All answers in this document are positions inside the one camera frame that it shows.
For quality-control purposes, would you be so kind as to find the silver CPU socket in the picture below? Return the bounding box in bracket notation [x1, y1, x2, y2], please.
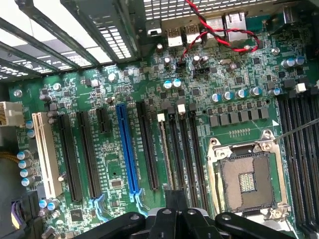
[206, 129, 291, 222]

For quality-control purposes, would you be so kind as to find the long black expansion slot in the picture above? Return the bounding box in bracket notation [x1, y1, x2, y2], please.
[57, 113, 83, 203]
[136, 101, 160, 191]
[77, 111, 103, 200]

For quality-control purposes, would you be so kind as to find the blue expansion slot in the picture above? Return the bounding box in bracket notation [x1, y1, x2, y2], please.
[116, 104, 145, 201]

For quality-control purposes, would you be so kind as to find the short black expansion slot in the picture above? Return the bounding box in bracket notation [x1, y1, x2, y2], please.
[96, 108, 112, 134]

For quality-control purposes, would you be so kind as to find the white expansion slot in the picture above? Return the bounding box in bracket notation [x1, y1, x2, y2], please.
[31, 112, 63, 199]

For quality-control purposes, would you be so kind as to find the silver socket locking lever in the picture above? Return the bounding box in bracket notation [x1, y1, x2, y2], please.
[273, 119, 319, 144]

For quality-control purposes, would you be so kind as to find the green motherboard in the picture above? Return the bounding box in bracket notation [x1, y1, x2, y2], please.
[7, 9, 319, 239]

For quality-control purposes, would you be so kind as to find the silver USB port block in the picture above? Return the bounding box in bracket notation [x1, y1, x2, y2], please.
[206, 16, 223, 39]
[165, 26, 181, 48]
[184, 23, 202, 45]

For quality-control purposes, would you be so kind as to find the white power connector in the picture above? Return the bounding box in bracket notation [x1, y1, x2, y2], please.
[0, 101, 25, 127]

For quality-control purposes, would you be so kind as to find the small silver video port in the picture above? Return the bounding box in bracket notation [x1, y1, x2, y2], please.
[146, 20, 162, 37]

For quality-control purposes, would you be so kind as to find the silver network port block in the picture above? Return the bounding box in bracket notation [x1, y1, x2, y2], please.
[223, 11, 248, 42]

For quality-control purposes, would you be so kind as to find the open grey PC case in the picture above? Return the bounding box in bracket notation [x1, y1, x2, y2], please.
[0, 0, 319, 100]

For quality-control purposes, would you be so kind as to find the purple wire bundle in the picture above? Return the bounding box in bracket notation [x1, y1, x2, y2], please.
[10, 201, 23, 230]

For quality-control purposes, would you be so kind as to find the yellow braided wire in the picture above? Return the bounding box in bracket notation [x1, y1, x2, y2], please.
[0, 151, 20, 163]

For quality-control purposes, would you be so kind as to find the red black twisted wire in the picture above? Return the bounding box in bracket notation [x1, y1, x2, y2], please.
[175, 0, 261, 67]

